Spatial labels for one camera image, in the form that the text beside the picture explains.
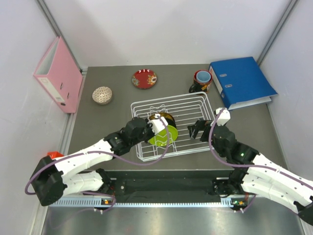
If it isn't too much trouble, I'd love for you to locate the blue binder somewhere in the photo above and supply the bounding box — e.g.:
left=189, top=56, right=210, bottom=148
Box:
left=209, top=57, right=278, bottom=110

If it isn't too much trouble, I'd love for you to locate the patterned small bowl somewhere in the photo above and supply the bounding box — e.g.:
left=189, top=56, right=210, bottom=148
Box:
left=92, top=87, right=112, bottom=105

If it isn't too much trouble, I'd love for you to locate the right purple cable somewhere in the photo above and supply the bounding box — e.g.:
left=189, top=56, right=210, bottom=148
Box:
left=209, top=109, right=313, bottom=190

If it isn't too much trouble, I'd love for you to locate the red emergency button box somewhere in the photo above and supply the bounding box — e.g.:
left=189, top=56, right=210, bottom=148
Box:
left=47, top=151, right=64, bottom=159

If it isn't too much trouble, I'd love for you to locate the pink binder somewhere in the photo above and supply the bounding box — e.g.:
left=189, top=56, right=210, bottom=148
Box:
left=33, top=37, right=83, bottom=114

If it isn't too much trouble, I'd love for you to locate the black gold plate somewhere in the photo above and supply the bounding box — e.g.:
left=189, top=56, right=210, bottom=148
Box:
left=149, top=112, right=177, bottom=128

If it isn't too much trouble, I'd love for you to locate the white wire dish rack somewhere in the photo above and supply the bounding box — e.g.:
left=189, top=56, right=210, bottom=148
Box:
left=130, top=91, right=217, bottom=163

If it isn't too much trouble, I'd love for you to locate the purple cable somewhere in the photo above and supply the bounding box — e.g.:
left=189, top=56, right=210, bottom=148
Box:
left=209, top=109, right=313, bottom=190
left=24, top=115, right=170, bottom=195

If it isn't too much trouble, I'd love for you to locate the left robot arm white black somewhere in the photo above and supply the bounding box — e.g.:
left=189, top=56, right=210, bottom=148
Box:
left=27, top=114, right=168, bottom=206

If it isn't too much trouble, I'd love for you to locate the slotted cable duct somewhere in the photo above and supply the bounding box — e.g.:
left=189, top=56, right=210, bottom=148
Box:
left=50, top=197, right=247, bottom=208

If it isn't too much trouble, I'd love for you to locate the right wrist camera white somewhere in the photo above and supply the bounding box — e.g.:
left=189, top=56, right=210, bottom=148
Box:
left=210, top=108, right=230, bottom=126

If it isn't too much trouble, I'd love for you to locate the light blue cup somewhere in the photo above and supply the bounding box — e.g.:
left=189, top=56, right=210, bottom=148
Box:
left=196, top=70, right=212, bottom=83

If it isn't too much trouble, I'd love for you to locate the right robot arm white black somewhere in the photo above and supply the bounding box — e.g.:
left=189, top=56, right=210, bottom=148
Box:
left=188, top=119, right=313, bottom=225

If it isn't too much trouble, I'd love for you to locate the black skull mug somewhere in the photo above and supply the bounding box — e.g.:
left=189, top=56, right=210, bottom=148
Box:
left=188, top=70, right=213, bottom=93

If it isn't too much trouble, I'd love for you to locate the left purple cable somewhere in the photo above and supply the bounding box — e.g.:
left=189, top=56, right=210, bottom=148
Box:
left=24, top=115, right=170, bottom=195

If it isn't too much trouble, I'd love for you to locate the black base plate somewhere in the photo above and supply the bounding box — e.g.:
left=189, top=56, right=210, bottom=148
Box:
left=98, top=170, right=244, bottom=203

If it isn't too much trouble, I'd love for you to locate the red floral bowl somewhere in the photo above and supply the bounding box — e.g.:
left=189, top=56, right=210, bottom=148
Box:
left=131, top=69, right=157, bottom=89

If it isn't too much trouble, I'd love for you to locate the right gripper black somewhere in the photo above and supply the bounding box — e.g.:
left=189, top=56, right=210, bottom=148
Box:
left=188, top=118, right=226, bottom=158

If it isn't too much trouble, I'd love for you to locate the lime green plate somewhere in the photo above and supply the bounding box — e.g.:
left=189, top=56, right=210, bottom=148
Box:
left=148, top=125, right=178, bottom=146

